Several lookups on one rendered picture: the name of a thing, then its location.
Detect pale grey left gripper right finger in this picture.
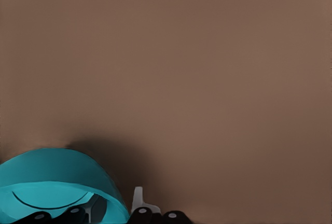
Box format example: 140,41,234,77
129,186,193,224

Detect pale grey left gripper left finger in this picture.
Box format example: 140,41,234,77
16,193,108,224

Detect teal bowl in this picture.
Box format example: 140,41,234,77
0,147,131,224

